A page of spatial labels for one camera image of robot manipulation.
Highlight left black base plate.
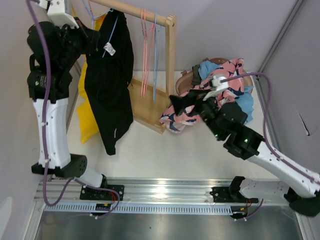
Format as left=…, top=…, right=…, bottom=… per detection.
left=79, top=184, right=125, bottom=202

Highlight pink patterned shorts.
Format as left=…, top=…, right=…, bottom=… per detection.
left=159, top=58, right=254, bottom=134

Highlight wooden clothes rack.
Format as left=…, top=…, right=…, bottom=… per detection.
left=94, top=0, right=177, bottom=134

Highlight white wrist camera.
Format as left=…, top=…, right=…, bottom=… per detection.
left=203, top=74, right=229, bottom=101
left=36, top=0, right=79, bottom=29

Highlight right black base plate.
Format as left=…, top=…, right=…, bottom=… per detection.
left=209, top=186, right=259, bottom=204

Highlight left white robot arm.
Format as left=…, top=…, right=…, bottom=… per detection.
left=27, top=18, right=109, bottom=200

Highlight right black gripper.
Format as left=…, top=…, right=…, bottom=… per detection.
left=167, top=89, right=224, bottom=141

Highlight pink translucent plastic basin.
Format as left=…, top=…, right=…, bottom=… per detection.
left=175, top=57, right=246, bottom=103

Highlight black shorts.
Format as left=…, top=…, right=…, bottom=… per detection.
left=84, top=10, right=134, bottom=156

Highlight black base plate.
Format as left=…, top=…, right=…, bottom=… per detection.
left=209, top=186, right=259, bottom=204
left=79, top=184, right=125, bottom=202

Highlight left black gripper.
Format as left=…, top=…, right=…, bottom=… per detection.
left=55, top=16, right=100, bottom=70

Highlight slotted cable duct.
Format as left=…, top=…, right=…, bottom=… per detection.
left=44, top=202, right=246, bottom=216

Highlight olive green shorts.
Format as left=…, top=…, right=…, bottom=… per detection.
left=191, top=64, right=202, bottom=86

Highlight aluminium mounting rail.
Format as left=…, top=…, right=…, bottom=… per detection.
left=33, top=177, right=289, bottom=206

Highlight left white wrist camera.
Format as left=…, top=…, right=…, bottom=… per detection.
left=36, top=0, right=79, bottom=29

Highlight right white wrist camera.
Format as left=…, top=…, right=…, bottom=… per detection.
left=203, top=74, right=229, bottom=101

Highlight light blue shorts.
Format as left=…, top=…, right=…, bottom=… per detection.
left=198, top=60, right=254, bottom=123

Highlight yellow shorts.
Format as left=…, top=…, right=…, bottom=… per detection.
left=71, top=7, right=108, bottom=144

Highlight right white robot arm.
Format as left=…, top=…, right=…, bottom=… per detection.
left=169, top=90, right=320, bottom=217

